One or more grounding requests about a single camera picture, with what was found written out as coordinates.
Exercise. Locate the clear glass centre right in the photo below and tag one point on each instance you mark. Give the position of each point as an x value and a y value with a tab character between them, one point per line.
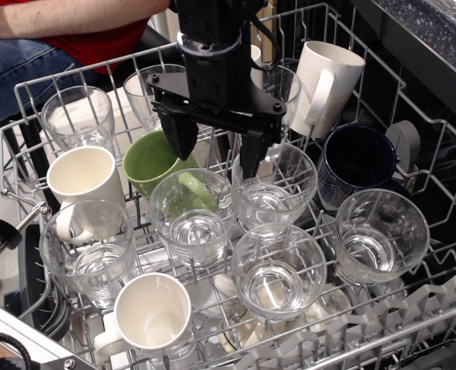
281	190

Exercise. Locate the person forearm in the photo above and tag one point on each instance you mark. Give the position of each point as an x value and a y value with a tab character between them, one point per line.
40	19

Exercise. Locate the dark blue mug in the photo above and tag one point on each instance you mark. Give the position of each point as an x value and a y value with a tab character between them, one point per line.
354	158

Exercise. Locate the cream mug front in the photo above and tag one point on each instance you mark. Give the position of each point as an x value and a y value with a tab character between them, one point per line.
152	314

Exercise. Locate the grey wire dishwasher rack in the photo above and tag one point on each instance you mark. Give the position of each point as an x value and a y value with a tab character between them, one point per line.
409	322

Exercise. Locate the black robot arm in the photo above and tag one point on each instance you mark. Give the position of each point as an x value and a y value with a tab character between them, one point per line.
217	18

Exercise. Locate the green ceramic mug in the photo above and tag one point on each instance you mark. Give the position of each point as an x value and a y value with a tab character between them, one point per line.
150	159

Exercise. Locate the grey plastic rack clip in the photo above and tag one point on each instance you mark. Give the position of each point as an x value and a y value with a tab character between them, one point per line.
407	143

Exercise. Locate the clear glass front left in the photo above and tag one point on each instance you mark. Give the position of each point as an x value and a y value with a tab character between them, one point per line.
90	249

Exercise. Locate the clear glass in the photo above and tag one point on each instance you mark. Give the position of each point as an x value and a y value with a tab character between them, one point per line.
80	116
378	236
140	96
283	84
278	271
90	249
281	190
194	212

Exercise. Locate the clear glass back right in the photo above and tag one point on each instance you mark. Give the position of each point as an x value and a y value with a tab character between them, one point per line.
283	84

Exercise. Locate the tall white mug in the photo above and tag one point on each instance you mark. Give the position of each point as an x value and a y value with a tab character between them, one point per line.
328	74

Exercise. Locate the black clamp with metal rod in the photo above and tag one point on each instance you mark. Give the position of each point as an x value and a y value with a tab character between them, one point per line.
11	236

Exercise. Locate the cream mug left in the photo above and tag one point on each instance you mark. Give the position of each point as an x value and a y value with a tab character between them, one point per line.
86	182

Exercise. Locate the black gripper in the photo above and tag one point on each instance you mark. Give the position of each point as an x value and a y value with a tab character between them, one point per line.
217	89

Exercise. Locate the clear glass back middle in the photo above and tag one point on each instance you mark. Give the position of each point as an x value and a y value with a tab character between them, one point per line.
140	96

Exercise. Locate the clear glass back left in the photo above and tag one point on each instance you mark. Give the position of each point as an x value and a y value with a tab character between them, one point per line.
80	116

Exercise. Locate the clear glass front middle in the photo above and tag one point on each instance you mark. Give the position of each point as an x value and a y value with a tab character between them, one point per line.
278	271

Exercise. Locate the cream mug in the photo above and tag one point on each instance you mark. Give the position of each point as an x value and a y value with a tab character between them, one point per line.
86	182
152	314

